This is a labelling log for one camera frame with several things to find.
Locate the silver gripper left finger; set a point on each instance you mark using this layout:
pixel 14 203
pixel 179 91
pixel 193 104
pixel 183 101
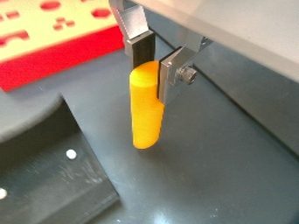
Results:
pixel 139 38

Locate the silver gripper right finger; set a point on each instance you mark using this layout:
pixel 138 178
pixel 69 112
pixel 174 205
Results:
pixel 177 66

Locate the yellow oval peg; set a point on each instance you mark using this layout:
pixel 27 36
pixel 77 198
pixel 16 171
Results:
pixel 147 110

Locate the red shape sorting board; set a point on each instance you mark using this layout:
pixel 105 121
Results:
pixel 50 35

